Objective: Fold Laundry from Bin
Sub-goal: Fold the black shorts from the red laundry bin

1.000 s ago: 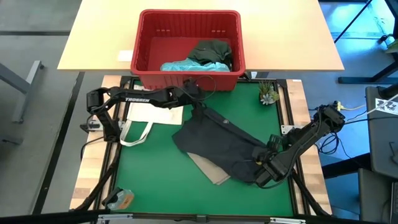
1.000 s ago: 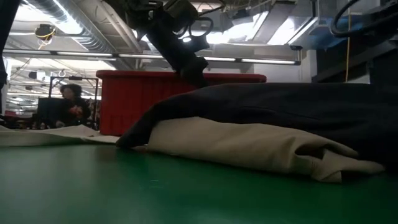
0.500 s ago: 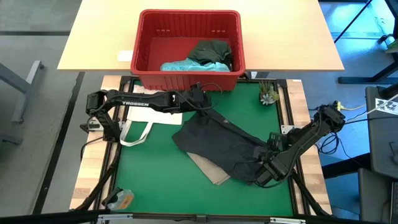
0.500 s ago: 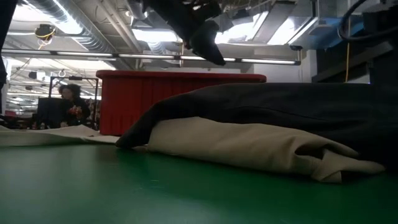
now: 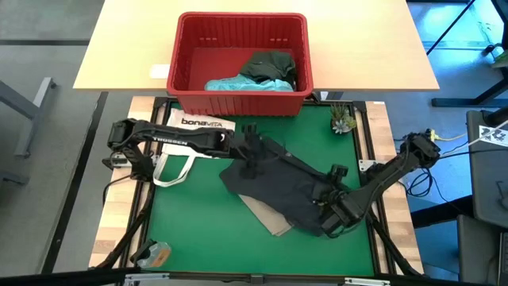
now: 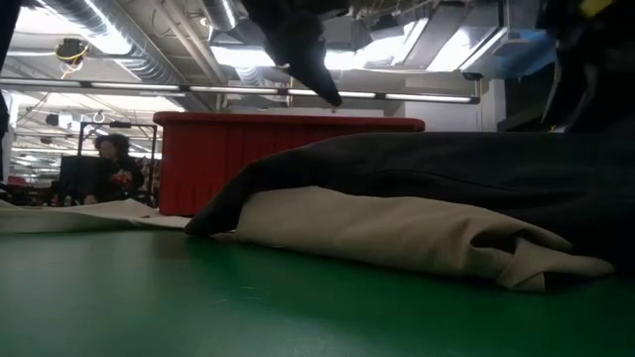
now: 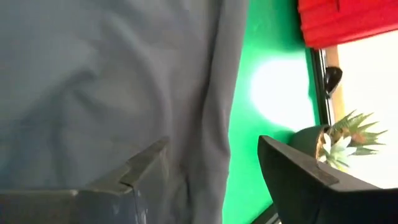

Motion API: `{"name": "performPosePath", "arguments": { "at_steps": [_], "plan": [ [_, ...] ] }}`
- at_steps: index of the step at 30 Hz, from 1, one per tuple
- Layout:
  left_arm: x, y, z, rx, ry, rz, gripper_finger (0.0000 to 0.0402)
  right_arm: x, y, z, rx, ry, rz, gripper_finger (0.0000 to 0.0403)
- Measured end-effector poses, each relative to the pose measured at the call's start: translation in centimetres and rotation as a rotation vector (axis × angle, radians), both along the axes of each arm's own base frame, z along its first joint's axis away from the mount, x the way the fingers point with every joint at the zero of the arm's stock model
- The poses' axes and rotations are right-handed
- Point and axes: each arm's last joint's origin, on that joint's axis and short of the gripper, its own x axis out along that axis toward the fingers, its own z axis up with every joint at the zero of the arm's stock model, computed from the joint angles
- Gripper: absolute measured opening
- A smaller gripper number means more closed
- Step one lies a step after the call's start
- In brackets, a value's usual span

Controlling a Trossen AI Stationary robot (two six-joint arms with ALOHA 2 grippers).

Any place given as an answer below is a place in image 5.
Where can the black metal stand leg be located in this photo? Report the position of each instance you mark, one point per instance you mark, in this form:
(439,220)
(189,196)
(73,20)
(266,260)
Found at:
(468,102)

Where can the yellow power plug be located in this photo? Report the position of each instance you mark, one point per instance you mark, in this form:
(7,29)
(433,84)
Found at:
(433,135)

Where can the grey metal table leg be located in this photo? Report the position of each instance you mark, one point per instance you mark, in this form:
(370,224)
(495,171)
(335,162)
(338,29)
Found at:
(35,115)

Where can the black aluminium table frame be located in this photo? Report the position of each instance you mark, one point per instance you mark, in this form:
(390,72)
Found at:
(198,274)

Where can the black hooded garment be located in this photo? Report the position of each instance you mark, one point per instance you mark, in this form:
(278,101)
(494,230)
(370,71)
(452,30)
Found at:
(285,186)

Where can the light wood table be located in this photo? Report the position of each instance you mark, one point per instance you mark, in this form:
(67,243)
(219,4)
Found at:
(357,47)

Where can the black table-level camera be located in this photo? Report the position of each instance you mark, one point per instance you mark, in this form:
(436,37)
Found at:
(256,279)

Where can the butcher-block table side board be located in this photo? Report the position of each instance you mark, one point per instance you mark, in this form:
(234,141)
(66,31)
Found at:
(401,238)
(115,222)

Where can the small potted succulent plant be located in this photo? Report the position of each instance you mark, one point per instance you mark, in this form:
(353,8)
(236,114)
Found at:
(342,125)

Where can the beige garment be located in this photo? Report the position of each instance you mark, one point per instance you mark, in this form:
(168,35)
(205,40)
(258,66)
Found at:
(274,220)

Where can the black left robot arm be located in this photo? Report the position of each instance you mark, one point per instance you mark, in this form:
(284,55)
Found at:
(178,139)

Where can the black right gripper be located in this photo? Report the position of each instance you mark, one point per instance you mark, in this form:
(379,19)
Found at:
(343,208)

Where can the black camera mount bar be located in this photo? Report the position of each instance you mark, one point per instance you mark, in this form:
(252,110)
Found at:
(59,278)

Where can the light blue garment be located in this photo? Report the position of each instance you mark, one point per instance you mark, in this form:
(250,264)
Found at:
(238,84)

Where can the white bonavita tote bag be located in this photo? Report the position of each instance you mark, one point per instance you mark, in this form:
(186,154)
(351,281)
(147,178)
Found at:
(174,117)

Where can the dark grey cabinet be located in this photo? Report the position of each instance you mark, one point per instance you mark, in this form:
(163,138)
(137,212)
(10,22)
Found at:
(488,178)

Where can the white tag black marking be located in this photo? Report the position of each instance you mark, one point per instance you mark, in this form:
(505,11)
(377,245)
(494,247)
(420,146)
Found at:
(492,134)

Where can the white paper label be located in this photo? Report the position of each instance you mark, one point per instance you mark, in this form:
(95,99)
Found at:
(160,71)

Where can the red plastic laundry bin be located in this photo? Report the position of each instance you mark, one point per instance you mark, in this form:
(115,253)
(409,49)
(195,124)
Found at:
(238,105)

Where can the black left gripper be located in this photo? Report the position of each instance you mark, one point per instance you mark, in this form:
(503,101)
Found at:
(252,151)

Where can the dark green garment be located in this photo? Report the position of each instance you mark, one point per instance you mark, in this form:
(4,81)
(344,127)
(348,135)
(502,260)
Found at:
(270,65)

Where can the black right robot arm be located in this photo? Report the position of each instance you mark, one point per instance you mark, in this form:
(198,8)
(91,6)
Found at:
(385,178)

